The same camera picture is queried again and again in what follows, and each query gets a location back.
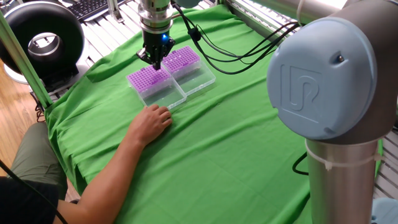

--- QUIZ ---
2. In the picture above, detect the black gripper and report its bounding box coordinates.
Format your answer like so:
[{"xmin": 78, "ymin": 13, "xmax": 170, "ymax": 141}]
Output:
[{"xmin": 136, "ymin": 29, "xmax": 177, "ymax": 71}]

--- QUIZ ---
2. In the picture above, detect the clear tip box holding tips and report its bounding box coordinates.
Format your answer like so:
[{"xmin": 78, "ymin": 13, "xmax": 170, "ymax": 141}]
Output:
[{"xmin": 161, "ymin": 45, "xmax": 217, "ymax": 96}]

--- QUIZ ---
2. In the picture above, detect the clear tip box purple rack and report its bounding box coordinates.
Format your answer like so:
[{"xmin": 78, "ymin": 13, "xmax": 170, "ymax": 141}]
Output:
[{"xmin": 125, "ymin": 63, "xmax": 188, "ymax": 110}]

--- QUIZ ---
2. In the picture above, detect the person's bare forearm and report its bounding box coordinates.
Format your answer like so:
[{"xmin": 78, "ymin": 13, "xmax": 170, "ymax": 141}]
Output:
[{"xmin": 57, "ymin": 132, "xmax": 147, "ymax": 224}]

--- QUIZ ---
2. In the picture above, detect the person's bare hand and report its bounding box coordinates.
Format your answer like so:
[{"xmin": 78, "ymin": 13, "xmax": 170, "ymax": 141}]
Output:
[{"xmin": 126, "ymin": 104, "xmax": 174, "ymax": 147}]

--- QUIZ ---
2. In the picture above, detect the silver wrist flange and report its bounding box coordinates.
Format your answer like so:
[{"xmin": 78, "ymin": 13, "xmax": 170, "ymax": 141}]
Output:
[{"xmin": 137, "ymin": 0, "xmax": 174, "ymax": 34}]

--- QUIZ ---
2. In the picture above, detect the small metal stand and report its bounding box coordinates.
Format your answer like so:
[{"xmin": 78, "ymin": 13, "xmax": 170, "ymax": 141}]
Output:
[{"xmin": 106, "ymin": 0, "xmax": 125, "ymax": 24}]

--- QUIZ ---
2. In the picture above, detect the black computer keyboard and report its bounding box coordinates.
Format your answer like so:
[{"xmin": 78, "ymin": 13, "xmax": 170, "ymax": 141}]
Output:
[{"xmin": 67, "ymin": 0, "xmax": 125, "ymax": 22}]

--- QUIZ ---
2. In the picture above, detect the green table cloth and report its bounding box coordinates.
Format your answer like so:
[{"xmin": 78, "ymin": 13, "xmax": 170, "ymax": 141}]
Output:
[{"xmin": 44, "ymin": 4, "xmax": 385, "ymax": 224}]

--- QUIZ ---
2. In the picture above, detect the olive trousers leg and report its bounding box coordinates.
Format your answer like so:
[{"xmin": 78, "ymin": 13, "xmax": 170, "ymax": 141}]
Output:
[{"xmin": 2, "ymin": 121, "xmax": 68, "ymax": 200}]

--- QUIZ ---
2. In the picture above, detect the black shirt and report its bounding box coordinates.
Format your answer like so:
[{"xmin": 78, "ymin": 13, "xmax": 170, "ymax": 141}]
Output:
[{"xmin": 0, "ymin": 179, "xmax": 60, "ymax": 224}]

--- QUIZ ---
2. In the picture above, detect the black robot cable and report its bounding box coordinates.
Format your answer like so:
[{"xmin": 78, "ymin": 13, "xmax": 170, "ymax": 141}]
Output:
[
  {"xmin": 170, "ymin": 0, "xmax": 301, "ymax": 75},
  {"xmin": 186, "ymin": 21, "xmax": 301, "ymax": 75}
]

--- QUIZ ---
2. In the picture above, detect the black ring light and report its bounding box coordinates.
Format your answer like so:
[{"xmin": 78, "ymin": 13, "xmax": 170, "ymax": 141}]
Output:
[{"xmin": 0, "ymin": 1, "xmax": 91, "ymax": 94}]

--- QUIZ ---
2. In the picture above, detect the green wrapped frame post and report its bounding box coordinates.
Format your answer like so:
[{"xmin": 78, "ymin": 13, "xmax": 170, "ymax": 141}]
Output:
[{"xmin": 0, "ymin": 11, "xmax": 53, "ymax": 110}]

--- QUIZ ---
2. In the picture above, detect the looped black arm cable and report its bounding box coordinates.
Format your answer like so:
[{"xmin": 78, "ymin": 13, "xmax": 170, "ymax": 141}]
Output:
[{"xmin": 291, "ymin": 151, "xmax": 309, "ymax": 176}]

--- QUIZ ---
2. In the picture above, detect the thin black cable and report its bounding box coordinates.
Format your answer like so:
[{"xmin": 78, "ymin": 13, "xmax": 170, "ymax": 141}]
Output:
[{"xmin": 0, "ymin": 158, "xmax": 69, "ymax": 224}]

